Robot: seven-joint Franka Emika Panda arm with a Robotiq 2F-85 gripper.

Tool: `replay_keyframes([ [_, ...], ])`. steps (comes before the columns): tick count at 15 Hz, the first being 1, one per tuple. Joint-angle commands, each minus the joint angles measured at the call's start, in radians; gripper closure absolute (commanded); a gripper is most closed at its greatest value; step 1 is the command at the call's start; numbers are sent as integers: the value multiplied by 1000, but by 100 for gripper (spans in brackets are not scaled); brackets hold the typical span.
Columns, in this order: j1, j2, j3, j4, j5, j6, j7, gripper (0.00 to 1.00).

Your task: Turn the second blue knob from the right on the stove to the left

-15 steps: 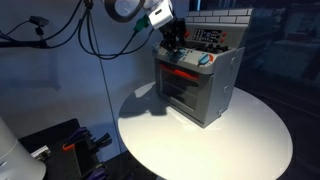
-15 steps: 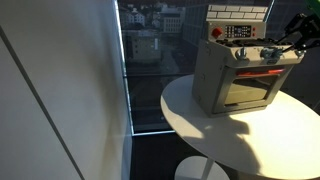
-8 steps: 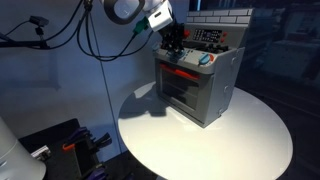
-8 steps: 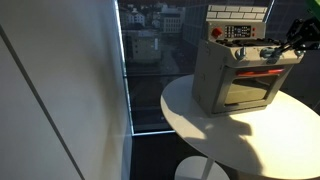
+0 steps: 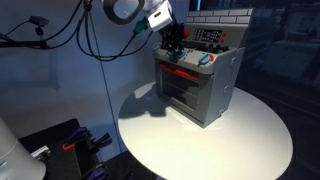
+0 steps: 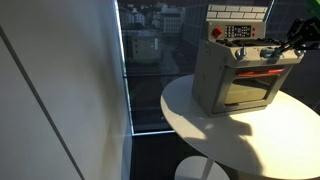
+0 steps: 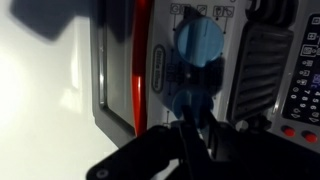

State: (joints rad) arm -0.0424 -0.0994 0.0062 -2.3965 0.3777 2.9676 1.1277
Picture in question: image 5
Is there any thin black camera cable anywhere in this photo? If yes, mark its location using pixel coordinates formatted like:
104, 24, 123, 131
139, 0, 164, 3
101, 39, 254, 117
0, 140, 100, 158
0, 19, 33, 38

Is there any black equipment platform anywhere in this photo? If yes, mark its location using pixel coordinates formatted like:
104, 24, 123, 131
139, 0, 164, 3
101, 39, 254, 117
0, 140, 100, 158
18, 117, 116, 180

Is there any white cylindrical robot base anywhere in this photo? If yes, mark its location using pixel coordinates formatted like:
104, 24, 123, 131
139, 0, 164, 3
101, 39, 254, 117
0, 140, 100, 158
0, 115, 47, 180

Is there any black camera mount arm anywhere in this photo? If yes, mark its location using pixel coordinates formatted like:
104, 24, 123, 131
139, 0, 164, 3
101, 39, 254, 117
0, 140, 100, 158
0, 25, 52, 50

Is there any black camera on mount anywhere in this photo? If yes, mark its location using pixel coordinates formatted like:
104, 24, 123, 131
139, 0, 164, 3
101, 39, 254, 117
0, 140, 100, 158
28, 15, 50, 28

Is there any grey toy stove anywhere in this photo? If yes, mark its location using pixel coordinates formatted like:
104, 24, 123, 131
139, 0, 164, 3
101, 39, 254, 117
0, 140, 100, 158
152, 8, 254, 129

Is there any green cable connector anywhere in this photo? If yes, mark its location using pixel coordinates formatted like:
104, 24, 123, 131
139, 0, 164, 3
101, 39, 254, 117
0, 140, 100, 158
132, 16, 151, 36

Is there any blue stove knob red ring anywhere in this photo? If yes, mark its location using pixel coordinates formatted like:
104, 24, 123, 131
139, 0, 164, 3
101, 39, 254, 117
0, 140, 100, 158
197, 53, 214, 66

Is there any black keypad control panel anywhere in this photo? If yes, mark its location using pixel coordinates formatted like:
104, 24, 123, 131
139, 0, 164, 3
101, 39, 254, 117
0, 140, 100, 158
193, 28, 224, 44

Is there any grey oven door red handle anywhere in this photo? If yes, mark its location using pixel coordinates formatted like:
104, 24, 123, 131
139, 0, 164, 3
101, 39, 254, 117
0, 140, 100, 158
158, 62, 214, 125

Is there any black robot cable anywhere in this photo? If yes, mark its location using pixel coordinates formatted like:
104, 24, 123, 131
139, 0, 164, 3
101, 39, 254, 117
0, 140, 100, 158
75, 0, 141, 62
83, 0, 154, 61

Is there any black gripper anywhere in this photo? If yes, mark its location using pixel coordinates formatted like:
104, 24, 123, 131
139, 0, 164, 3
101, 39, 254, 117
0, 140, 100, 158
161, 22, 187, 57

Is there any small silver metal block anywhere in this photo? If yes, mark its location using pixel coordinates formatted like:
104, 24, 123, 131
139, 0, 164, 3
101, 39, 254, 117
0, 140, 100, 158
30, 145, 53, 162

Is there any black spring clamp orange tip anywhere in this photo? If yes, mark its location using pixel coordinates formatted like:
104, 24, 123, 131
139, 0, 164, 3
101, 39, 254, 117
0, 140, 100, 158
61, 126, 93, 152

